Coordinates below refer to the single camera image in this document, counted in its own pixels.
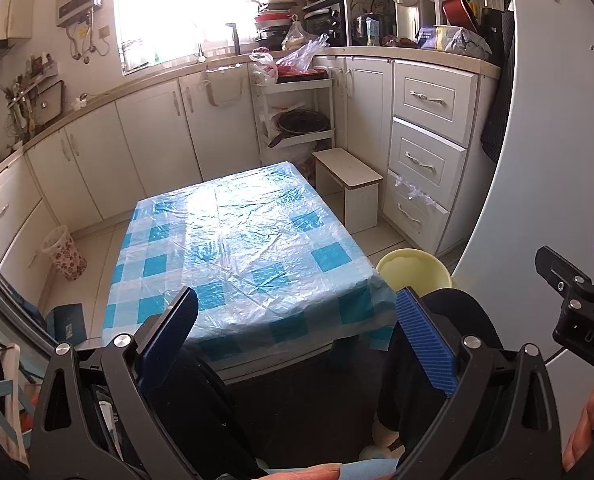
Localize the utensil holder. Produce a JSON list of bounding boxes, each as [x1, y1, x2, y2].
[[2, 52, 60, 146]]

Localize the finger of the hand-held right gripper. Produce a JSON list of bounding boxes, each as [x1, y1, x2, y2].
[[536, 245, 593, 293]]

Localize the yellow bin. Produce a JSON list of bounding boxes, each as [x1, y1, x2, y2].
[[375, 248, 453, 293]]

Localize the black blender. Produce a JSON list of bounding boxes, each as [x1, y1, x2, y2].
[[477, 0, 510, 51]]

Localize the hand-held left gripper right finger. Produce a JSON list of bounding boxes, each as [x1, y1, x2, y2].
[[394, 286, 563, 480]]

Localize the blue checkered plastic tablecloth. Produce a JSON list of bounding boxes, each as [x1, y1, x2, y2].
[[102, 161, 398, 361]]

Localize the white thermos pot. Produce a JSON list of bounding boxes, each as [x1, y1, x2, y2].
[[392, 0, 435, 43]]

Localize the white refrigerator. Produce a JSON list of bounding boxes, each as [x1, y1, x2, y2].
[[450, 0, 594, 361]]

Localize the black hanging cloth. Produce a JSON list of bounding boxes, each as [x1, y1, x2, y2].
[[480, 10, 515, 163]]

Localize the black pan with glass lid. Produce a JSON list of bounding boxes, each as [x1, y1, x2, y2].
[[268, 109, 330, 148]]

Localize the cream kitchen cabinets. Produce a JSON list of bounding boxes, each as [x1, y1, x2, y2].
[[0, 52, 500, 306]]

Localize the silver bag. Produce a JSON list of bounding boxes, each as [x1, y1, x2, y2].
[[439, 25, 493, 58]]

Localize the small white step stool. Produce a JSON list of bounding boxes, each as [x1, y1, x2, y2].
[[312, 148, 384, 228]]

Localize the black toaster oven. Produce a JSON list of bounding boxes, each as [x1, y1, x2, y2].
[[302, 2, 348, 48]]

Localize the stack of pots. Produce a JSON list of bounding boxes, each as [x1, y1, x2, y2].
[[249, 0, 298, 51]]

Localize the blue carton box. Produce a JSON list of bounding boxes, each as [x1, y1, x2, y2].
[[417, 25, 450, 51]]

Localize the white shelf rack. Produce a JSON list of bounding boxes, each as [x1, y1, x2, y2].
[[251, 67, 337, 161]]

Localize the plastic bags on rack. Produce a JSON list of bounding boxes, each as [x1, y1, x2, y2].
[[249, 34, 330, 81]]

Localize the black faucet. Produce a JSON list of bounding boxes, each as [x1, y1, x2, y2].
[[225, 22, 242, 56]]

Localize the person's left hand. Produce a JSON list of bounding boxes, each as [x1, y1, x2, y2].
[[267, 462, 348, 480]]

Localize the white door-hung bag holder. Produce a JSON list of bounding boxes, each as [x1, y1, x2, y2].
[[200, 64, 245, 107]]

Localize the floral wastebasket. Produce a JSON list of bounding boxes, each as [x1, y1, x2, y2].
[[41, 225, 88, 281]]

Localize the red pan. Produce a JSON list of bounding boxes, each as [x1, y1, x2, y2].
[[441, 0, 480, 36]]

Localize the kitchen window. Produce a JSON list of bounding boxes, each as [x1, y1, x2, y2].
[[112, 0, 260, 76]]

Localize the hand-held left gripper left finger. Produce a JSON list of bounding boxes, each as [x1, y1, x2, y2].
[[29, 286, 203, 480]]

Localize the dark blue box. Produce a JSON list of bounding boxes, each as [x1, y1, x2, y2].
[[52, 302, 88, 343]]

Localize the clear plastic strip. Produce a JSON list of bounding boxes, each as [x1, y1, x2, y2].
[[394, 172, 438, 206]]

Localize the person's right hand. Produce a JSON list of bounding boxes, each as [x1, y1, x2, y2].
[[562, 375, 594, 471]]

